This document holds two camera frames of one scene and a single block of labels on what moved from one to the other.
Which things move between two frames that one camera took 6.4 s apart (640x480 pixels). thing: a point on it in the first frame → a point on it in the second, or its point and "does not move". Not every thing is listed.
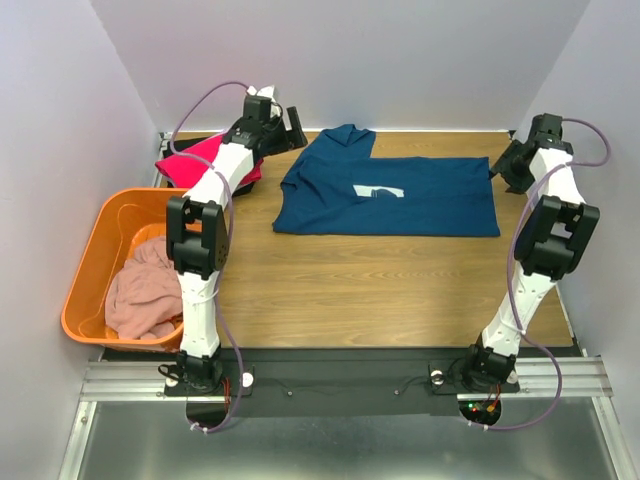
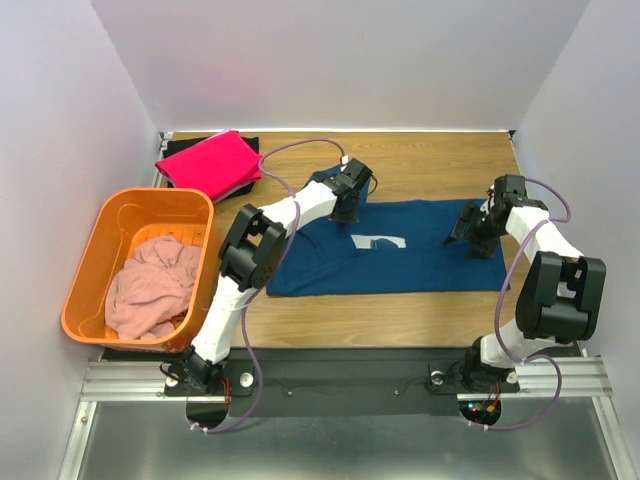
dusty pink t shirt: x=144 y=296 does not move
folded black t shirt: x=175 y=146 does not move
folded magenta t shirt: x=187 y=169 does not move
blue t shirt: x=338 y=187 → x=389 y=249
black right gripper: x=503 y=161 → x=470 y=222
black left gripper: x=296 y=138 → x=350 y=218
